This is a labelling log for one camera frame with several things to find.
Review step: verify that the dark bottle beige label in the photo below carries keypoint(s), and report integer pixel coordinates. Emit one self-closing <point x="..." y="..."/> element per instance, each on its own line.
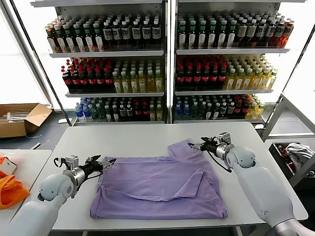
<point x="250" y="32"/>
<point x="241" y="32"/>

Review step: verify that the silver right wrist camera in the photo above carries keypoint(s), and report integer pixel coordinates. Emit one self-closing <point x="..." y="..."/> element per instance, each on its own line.
<point x="225" y="138"/>

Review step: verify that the black slanted pole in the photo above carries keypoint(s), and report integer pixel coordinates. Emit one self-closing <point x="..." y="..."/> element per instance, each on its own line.
<point x="292" y="72"/>
<point x="28" y="36"/>

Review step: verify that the small dark white-cap bottle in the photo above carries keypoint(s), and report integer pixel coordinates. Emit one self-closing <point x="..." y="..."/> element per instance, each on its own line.
<point x="130" y="113"/>
<point x="108" y="114"/>
<point x="230" y="109"/>
<point x="123" y="113"/>
<point x="223" y="109"/>
<point x="116" y="114"/>
<point x="209" y="111"/>
<point x="216" y="111"/>

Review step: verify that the small green bottle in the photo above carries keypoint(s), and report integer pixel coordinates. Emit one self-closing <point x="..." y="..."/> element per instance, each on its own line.
<point x="101" y="113"/>
<point x="94" y="113"/>
<point x="194" y="111"/>
<point x="201" y="111"/>

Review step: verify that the black plastic bin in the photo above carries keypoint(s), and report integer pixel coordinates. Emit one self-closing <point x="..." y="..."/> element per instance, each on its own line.
<point x="278" y="157"/>

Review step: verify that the grey metal shelf unit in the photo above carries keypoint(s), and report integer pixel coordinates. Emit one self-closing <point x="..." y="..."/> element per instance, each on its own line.
<point x="231" y="51"/>
<point x="105" y="53"/>

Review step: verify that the small yellow juice bottle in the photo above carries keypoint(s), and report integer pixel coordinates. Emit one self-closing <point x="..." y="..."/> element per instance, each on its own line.
<point x="159" y="113"/>
<point x="152" y="113"/>
<point x="252" y="111"/>
<point x="260" y="110"/>

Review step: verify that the white vertical light strip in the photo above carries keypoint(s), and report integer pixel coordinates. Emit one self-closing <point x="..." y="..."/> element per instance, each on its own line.
<point x="168" y="61"/>

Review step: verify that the dark bottle white label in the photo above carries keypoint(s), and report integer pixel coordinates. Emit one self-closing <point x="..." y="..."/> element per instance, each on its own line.
<point x="136" y="32"/>
<point x="126" y="32"/>
<point x="270" y="32"/>
<point x="146" y="32"/>
<point x="116" y="33"/>
<point x="279" y="32"/>
<point x="107" y="33"/>
<point x="260" y="32"/>
<point x="155" y="32"/>

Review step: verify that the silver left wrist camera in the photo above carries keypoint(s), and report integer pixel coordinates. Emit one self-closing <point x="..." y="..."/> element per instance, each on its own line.
<point x="72" y="162"/>

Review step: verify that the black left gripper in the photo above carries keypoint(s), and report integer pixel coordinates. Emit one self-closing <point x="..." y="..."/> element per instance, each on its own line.
<point x="92" y="169"/>

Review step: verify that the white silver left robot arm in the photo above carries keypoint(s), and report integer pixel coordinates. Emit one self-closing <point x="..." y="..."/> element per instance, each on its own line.
<point x="51" y="189"/>

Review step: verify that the white grey crumpled garment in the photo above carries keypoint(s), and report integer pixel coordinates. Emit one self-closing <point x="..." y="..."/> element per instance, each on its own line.
<point x="297" y="150"/>

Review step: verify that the red tea bottle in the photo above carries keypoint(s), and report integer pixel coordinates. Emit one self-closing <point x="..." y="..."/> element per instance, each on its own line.
<point x="51" y="39"/>
<point x="287" y="33"/>

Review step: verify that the orange fabric bag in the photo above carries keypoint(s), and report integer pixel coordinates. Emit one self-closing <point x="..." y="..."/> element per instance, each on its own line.
<point x="9" y="194"/>

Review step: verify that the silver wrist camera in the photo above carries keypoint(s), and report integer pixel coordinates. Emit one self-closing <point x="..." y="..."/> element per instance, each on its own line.
<point x="72" y="162"/>
<point x="225" y="138"/>

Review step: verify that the green label tea bottle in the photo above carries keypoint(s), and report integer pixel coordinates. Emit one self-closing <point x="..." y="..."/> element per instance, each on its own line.
<point x="231" y="35"/>
<point x="79" y="39"/>
<point x="221" y="35"/>
<point x="202" y="35"/>
<point x="182" y="35"/>
<point x="69" y="40"/>
<point x="98" y="38"/>
<point x="59" y="40"/>
<point x="192" y="35"/>
<point x="88" y="39"/>
<point x="211" y="35"/>

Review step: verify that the grey metal frame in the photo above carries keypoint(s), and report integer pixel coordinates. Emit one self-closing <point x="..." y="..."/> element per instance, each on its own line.
<point x="273" y="119"/>

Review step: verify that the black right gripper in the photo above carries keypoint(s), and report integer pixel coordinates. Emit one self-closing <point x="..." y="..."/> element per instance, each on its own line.
<point x="210" y="147"/>

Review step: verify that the short grey stick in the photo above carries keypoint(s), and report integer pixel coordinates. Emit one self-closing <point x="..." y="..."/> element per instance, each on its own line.
<point x="37" y="145"/>

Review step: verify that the blue label water bottle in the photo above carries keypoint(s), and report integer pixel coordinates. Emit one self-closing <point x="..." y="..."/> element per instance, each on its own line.
<point x="86" y="113"/>
<point x="79" y="113"/>
<point x="185" y="111"/>
<point x="177" y="111"/>

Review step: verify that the red crumpled garment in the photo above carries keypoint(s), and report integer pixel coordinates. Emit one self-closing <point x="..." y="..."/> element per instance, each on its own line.
<point x="283" y="152"/>

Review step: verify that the red cap cola bottle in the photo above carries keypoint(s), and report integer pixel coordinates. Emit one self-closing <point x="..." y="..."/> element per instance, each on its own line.
<point x="197" y="77"/>
<point x="67" y="80"/>
<point x="214" y="77"/>
<point x="180" y="77"/>
<point x="222" y="77"/>
<point x="91" y="80"/>
<point x="100" y="80"/>
<point x="75" y="80"/>
<point x="108" y="80"/>
<point x="83" y="80"/>
<point x="189" y="77"/>
<point x="206" y="77"/>

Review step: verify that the orange white small box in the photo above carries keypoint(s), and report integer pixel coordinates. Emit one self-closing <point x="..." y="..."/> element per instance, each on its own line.
<point x="8" y="167"/>

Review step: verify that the open cardboard box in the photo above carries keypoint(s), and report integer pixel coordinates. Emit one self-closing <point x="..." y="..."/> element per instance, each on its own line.
<point x="12" y="128"/>

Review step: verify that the grey round caster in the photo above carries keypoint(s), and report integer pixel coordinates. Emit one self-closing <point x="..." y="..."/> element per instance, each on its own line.
<point x="311" y="173"/>

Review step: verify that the small cola bottle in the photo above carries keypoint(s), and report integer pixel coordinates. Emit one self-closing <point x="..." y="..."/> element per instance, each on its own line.
<point x="245" y="109"/>
<point x="138" y="112"/>
<point x="145" y="112"/>
<point x="237" y="109"/>

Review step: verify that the white plastic tubes bundle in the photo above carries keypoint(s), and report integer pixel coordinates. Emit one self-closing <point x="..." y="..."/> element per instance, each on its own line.
<point x="17" y="115"/>

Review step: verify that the purple t-shirt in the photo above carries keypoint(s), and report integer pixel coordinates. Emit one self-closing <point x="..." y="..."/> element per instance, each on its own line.
<point x="147" y="204"/>

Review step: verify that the small white flat object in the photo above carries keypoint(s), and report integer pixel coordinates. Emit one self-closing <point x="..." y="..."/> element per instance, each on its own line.
<point x="62" y="120"/>

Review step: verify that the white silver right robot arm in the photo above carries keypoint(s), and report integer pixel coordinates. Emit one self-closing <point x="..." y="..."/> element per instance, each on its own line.
<point x="265" y="189"/>

